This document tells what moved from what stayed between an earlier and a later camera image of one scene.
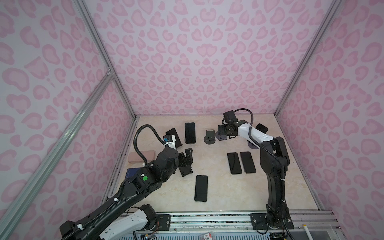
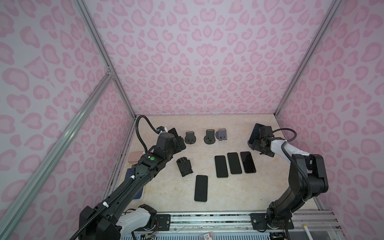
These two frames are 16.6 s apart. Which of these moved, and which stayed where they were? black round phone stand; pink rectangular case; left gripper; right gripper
Moved: right gripper; left gripper
Stayed: pink rectangular case; black round phone stand
